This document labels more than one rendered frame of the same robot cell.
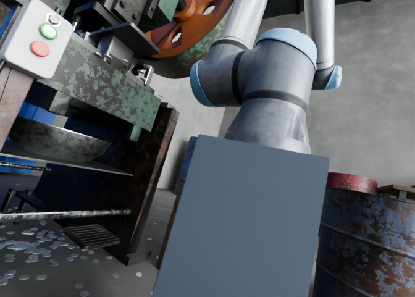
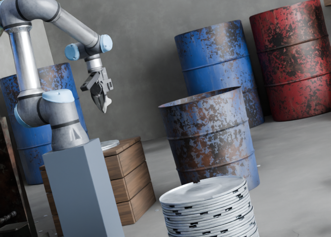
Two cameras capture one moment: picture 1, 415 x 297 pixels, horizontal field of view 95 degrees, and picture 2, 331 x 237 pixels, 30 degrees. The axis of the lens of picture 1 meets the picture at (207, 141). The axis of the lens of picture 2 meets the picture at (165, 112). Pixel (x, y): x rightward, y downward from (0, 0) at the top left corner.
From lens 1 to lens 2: 218 cm
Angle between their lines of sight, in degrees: 17
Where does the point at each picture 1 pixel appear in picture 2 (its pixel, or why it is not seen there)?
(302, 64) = (65, 107)
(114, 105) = not seen: outside the picture
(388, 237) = (188, 129)
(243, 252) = (75, 183)
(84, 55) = not seen: outside the picture
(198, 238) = (61, 187)
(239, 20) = (25, 77)
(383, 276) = (194, 154)
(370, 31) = not seen: outside the picture
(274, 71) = (56, 116)
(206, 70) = (25, 116)
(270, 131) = (65, 142)
